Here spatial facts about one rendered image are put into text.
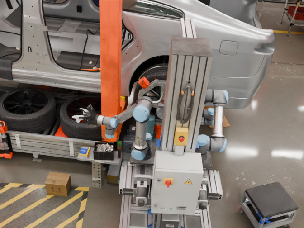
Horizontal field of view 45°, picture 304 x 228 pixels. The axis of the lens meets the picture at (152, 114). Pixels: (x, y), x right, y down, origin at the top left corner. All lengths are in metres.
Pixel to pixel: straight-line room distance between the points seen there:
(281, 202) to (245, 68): 1.35
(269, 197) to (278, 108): 2.14
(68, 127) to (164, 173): 1.82
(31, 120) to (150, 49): 1.55
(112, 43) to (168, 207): 1.42
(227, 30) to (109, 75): 1.21
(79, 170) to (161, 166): 1.83
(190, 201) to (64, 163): 1.96
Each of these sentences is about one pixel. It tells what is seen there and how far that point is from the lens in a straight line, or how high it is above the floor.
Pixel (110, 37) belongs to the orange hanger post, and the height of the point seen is 1.70.
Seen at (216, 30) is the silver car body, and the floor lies 1.62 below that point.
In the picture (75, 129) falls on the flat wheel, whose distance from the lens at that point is 4.09.
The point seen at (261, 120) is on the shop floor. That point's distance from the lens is 5.34.
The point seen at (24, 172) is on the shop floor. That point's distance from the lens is 4.35.
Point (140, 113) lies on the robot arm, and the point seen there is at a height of 1.42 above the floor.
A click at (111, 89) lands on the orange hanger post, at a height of 1.18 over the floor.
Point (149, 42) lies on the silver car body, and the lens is 3.70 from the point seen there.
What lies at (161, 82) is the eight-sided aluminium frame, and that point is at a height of 1.11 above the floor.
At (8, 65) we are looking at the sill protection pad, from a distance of 4.34.
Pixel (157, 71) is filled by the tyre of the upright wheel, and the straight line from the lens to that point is 3.75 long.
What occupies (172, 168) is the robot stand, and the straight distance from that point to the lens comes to 2.59.
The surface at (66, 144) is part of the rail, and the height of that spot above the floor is 0.33.
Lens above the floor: 3.08
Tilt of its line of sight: 37 degrees down
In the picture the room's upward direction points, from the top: 5 degrees clockwise
